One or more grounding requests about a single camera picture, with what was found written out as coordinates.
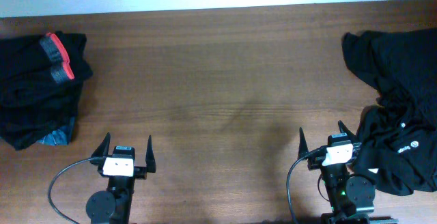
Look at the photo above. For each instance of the crumpled black clothes pile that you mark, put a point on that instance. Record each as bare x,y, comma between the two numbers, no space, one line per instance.
398,134

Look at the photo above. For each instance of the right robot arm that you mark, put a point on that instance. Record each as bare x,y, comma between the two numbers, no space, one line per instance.
350,195

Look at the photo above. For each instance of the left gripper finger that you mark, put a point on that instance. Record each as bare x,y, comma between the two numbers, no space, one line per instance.
101,151
149,157

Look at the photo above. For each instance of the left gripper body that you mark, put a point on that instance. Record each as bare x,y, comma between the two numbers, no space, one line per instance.
139,173

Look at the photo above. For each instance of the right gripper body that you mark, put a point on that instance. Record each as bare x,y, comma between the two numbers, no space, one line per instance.
338,171

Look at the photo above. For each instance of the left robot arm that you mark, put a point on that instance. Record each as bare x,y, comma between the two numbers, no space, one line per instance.
113,205

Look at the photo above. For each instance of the blue denim garment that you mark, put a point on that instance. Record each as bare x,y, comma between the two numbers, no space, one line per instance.
61,136

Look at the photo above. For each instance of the folded black clothes stack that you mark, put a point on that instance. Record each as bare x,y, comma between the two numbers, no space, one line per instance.
32,104

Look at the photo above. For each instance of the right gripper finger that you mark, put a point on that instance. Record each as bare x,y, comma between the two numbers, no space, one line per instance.
302,148
344,129

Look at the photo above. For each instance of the black garment red waistband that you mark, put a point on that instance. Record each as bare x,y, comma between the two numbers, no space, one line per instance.
56,52

